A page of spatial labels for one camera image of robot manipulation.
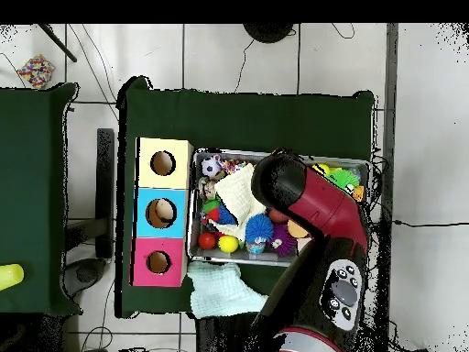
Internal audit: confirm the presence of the wooden box with three holes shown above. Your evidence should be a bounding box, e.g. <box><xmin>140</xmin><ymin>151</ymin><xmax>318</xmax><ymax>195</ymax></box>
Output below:
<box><xmin>131</xmin><ymin>137</ymin><xmax>193</xmax><ymax>288</ymax></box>

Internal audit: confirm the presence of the clear mesh bin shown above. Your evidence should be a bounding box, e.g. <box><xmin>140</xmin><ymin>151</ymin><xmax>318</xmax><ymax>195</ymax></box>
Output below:
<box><xmin>187</xmin><ymin>148</ymin><xmax>371</xmax><ymax>269</ymax></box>

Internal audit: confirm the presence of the cream waffle cloth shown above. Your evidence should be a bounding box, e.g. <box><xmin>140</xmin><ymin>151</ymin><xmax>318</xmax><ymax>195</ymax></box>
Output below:
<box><xmin>214</xmin><ymin>164</ymin><xmax>267</xmax><ymax>239</ymax></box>

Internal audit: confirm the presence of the small soccer ball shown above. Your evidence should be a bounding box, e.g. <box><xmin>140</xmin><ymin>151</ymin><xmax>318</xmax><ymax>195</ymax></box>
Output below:
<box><xmin>201</xmin><ymin>155</ymin><xmax>223</xmax><ymax>177</ymax></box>

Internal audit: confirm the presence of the blue spiky ball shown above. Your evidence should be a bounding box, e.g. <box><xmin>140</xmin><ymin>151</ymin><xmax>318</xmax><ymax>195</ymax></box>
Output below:
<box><xmin>245</xmin><ymin>214</ymin><xmax>276</xmax><ymax>247</ymax></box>

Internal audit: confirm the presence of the brown toy football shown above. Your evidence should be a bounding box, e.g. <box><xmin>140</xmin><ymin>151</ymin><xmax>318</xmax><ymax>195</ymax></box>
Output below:
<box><xmin>267</xmin><ymin>208</ymin><xmax>290</xmax><ymax>225</ymax></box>

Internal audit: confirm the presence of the yellow-green ball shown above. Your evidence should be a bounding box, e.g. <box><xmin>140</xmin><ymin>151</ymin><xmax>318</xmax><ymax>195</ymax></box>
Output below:
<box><xmin>219</xmin><ymin>234</ymin><xmax>241</xmax><ymax>255</ymax></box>

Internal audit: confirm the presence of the red ball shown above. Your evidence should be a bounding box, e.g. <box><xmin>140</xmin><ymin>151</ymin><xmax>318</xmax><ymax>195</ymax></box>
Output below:
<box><xmin>198</xmin><ymin>232</ymin><xmax>218</xmax><ymax>250</ymax></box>

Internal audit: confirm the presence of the purple spiky ball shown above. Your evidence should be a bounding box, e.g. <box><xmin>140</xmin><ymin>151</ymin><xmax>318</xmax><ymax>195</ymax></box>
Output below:
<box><xmin>270</xmin><ymin>224</ymin><xmax>297</xmax><ymax>257</ymax></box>

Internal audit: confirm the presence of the dark green tablecloth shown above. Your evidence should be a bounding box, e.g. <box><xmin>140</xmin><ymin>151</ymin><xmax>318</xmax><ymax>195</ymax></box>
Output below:
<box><xmin>0</xmin><ymin>82</ymin><xmax>78</xmax><ymax>316</ymax></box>
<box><xmin>116</xmin><ymin>76</ymin><xmax>376</xmax><ymax>318</ymax></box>

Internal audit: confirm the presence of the mint green cloth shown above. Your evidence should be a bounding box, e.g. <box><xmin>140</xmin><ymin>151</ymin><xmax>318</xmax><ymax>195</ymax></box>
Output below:
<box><xmin>189</xmin><ymin>261</ymin><xmax>269</xmax><ymax>319</ymax></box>

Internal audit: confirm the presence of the green spiky ball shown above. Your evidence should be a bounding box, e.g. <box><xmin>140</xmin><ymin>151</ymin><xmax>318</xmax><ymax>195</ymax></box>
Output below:
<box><xmin>328</xmin><ymin>168</ymin><xmax>362</xmax><ymax>193</ymax></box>

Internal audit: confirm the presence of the black chair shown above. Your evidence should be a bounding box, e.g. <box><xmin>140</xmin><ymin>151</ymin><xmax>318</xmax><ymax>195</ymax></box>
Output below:
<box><xmin>64</xmin><ymin>127</ymin><xmax>117</xmax><ymax>294</ymax></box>

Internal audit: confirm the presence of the black round stand base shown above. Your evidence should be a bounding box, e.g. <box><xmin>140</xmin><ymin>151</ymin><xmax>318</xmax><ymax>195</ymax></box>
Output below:
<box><xmin>243</xmin><ymin>23</ymin><xmax>296</xmax><ymax>44</ymax></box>

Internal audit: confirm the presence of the black rod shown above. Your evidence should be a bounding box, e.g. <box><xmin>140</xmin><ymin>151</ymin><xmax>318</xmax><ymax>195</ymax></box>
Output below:
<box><xmin>38</xmin><ymin>24</ymin><xmax>78</xmax><ymax>63</ymax></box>

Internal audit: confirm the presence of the multicoloured patterned object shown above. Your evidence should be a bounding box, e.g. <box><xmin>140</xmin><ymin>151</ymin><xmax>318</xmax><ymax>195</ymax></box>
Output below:
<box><xmin>16</xmin><ymin>53</ymin><xmax>56</xmax><ymax>90</ymax></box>

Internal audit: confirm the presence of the yellow cup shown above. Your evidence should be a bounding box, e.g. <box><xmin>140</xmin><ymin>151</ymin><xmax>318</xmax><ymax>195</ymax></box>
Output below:
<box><xmin>0</xmin><ymin>263</ymin><xmax>26</xmax><ymax>292</ymax></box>

